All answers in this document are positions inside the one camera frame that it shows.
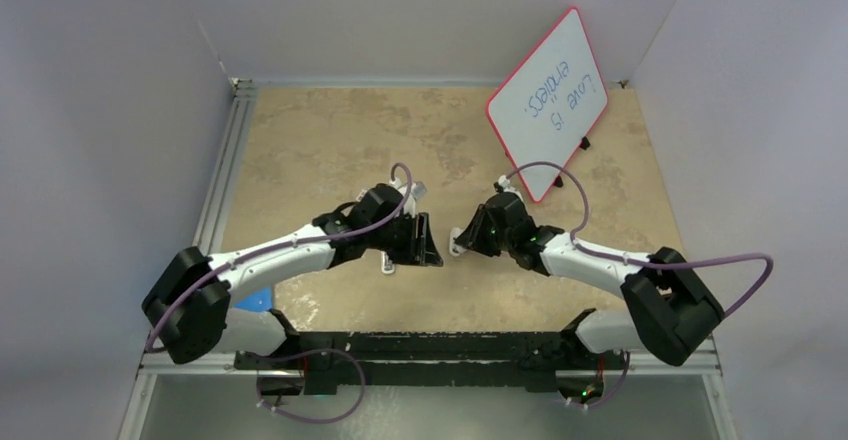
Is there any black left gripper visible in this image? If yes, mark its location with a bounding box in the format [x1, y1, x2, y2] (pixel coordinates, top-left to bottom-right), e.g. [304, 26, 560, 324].
[367, 211, 441, 266]

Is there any white stapler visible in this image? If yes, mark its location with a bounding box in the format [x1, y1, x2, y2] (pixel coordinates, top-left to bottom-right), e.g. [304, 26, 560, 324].
[380, 253, 396, 275]

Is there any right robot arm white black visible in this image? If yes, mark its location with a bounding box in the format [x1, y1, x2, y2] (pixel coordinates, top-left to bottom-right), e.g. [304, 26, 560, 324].
[449, 191, 726, 367]

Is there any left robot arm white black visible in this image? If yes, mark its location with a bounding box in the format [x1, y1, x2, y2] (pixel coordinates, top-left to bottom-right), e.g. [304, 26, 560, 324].
[141, 181, 443, 369]

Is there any black whiteboard easel stand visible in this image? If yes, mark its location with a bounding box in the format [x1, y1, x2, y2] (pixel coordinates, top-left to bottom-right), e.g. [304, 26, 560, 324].
[503, 136, 592, 189]

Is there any red framed whiteboard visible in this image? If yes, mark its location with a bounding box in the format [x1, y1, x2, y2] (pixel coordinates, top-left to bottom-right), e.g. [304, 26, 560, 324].
[485, 7, 609, 202]

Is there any blue plastic board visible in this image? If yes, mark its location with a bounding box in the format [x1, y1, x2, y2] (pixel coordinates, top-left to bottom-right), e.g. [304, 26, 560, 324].
[234, 288, 273, 312]

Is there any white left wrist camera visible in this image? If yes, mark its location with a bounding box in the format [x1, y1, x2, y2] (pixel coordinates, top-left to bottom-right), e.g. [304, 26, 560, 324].
[353, 183, 417, 221]

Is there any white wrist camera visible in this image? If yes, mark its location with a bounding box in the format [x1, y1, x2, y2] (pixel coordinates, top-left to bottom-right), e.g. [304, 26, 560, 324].
[353, 183, 417, 221]
[493, 175, 522, 198]

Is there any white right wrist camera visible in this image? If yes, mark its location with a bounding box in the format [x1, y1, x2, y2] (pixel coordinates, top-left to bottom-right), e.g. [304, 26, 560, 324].
[493, 175, 522, 198]

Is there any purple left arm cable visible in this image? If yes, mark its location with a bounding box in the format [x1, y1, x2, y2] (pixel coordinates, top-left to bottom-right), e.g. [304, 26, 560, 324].
[144, 162, 413, 425]

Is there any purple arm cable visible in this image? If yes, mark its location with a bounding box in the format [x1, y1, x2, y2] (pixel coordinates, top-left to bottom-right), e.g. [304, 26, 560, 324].
[496, 161, 775, 412]
[144, 162, 413, 425]

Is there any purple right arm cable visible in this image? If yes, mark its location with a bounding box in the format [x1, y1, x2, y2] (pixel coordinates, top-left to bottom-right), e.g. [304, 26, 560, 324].
[496, 161, 775, 412]

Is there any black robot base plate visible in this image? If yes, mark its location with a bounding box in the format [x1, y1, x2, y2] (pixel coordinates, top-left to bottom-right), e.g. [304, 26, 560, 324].
[234, 330, 625, 395]

